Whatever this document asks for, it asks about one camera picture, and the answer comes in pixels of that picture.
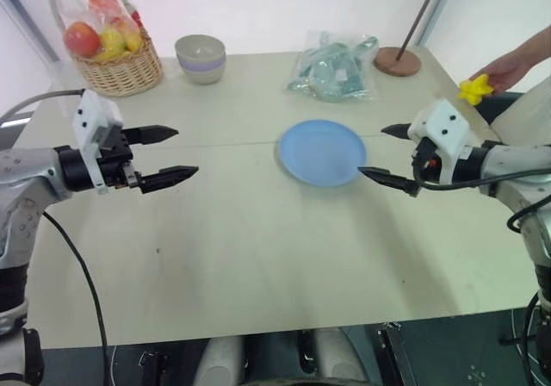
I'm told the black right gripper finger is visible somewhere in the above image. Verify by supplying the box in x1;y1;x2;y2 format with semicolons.
380;122;414;141
357;166;422;198

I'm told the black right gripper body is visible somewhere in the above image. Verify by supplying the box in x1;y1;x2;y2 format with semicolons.
411;136;443;185

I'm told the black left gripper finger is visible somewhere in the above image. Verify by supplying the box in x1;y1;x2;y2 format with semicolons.
139;165;201;196
123;123;180;146

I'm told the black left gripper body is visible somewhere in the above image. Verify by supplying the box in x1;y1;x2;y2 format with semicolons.
96;128;144;189

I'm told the yellow toy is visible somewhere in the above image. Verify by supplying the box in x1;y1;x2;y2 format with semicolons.
456;73;496;107

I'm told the blue round plate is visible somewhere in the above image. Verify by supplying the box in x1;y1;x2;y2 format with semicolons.
277;119;369;188

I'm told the clear plastic fruit bag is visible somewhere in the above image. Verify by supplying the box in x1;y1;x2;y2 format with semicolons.
55;0;145;62

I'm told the person's bare hand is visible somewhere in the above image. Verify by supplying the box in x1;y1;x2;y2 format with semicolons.
470;51;537;95

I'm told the woven wicker basket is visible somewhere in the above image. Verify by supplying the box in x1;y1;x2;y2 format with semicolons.
47;0;165;98

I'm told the wooden stand with rod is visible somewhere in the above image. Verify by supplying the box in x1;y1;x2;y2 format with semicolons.
373;0;447;78

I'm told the beige ceramic bowl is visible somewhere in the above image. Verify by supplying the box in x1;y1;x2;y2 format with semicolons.
181;65;226;86

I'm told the lavender ceramic bowl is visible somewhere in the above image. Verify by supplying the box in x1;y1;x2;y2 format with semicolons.
176;53;227;72

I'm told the plastic bag of teal items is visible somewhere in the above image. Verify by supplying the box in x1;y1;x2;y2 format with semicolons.
285;28;382;103

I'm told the grey-green ceramic bowl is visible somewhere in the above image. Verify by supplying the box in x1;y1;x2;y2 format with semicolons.
174;34;227;61

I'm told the person's light clothing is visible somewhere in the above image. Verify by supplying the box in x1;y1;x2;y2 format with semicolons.
475;56;551;146

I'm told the red apple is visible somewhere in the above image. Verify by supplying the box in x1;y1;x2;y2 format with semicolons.
63;21;102;58

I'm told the light grey rounded robot leg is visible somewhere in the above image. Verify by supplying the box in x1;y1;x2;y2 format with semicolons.
310;328;368;382
192;337;247;386

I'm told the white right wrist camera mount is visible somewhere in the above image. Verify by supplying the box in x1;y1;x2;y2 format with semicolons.
406;97;473;184

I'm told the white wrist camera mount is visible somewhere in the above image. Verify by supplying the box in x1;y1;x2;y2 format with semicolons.
71;88;127;196
406;97;473;184

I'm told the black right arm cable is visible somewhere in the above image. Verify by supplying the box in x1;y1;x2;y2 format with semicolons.
412;161;551;234

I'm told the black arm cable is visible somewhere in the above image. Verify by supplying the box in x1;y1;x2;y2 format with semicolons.
41;210;108;386
412;161;551;234

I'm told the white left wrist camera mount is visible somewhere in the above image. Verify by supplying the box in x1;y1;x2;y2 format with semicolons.
71;88;127;196

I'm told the grey hose cable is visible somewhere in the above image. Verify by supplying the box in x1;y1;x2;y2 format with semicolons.
0;89;86;122

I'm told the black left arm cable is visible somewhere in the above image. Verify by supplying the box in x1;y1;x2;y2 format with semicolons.
41;210;108;386

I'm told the grey window frame post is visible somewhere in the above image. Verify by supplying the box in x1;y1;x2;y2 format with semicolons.
413;0;465;47

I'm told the grey-blue frame bar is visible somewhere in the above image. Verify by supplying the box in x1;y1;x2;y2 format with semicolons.
0;0;60;63

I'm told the black metal bracket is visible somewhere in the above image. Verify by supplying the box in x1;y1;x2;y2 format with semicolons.
295;328;319;375
375;321;417;386
138;350;170;386

